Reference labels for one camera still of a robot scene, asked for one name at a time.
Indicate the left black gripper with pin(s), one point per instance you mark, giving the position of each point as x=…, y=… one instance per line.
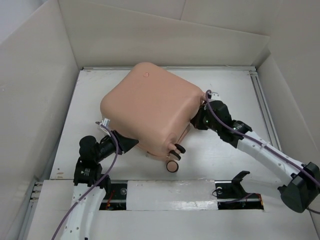
x=124, y=143

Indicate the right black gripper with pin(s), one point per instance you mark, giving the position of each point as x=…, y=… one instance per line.
x=196, y=121

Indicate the pink hard-shell suitcase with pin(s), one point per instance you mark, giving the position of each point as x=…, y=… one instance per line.
x=155, y=107

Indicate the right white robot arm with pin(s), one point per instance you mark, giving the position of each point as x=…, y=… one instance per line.
x=301, y=182

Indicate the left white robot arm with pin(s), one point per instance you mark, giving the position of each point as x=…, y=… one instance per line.
x=91, y=182

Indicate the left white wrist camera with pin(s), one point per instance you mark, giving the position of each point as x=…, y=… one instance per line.
x=103, y=124

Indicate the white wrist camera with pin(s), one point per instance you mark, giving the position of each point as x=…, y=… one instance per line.
x=103, y=124
x=212, y=96

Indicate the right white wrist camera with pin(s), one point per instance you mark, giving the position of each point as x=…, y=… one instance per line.
x=212, y=96

